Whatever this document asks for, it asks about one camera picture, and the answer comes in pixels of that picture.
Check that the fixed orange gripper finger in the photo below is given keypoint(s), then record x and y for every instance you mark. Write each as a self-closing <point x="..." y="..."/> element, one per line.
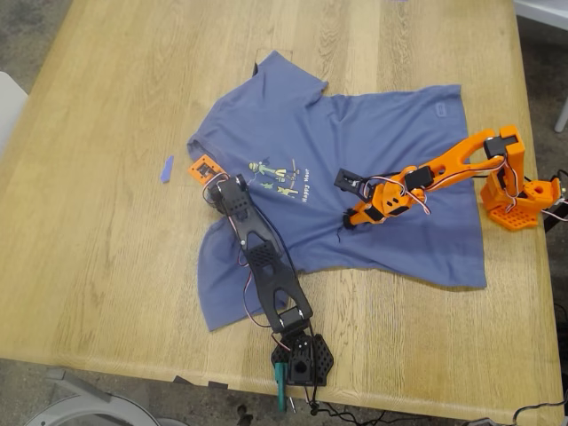
<point x="363" y="208"/>

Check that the moving orange gripper finger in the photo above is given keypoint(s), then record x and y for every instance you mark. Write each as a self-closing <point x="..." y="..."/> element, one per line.
<point x="359" y="221"/>

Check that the blue printed T-shirt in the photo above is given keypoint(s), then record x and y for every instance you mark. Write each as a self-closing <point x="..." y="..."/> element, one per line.
<point x="355" y="133"/>

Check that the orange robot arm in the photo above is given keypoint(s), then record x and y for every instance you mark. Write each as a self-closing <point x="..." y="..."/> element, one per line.
<point x="457" y="157"/>

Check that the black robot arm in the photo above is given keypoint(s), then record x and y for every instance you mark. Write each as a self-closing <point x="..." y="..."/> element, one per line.
<point x="266" y="266"/>

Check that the green table clamp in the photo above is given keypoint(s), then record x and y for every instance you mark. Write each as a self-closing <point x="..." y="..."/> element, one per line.
<point x="280" y="390"/>

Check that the black chair caster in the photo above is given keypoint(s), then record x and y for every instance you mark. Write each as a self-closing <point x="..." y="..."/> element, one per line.
<point x="244" y="417"/>

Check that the white chair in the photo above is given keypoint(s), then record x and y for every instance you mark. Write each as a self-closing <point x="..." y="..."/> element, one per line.
<point x="546" y="11"/>
<point x="11" y="106"/>

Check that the grey plastic chair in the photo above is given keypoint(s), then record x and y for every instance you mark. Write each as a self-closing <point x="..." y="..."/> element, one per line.
<point x="75" y="384"/>

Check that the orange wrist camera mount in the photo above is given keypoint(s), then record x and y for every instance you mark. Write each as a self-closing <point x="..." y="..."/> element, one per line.
<point x="204" y="168"/>

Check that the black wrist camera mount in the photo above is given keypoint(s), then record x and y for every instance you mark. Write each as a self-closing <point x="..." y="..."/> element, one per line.
<point x="348" y="179"/>

